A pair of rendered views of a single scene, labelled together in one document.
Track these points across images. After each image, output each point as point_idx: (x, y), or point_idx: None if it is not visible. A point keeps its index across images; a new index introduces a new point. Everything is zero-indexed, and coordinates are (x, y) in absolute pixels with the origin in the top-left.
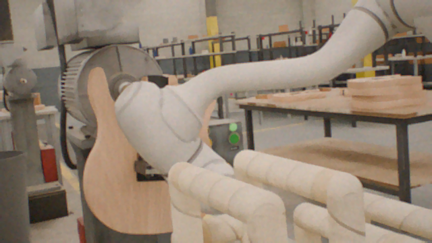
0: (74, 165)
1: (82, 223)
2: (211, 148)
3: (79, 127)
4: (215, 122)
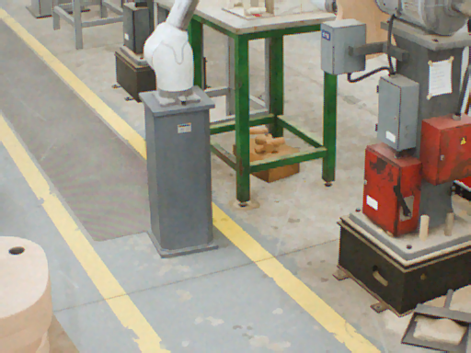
0: (468, 64)
1: (464, 113)
2: (336, 18)
3: (467, 36)
4: (340, 22)
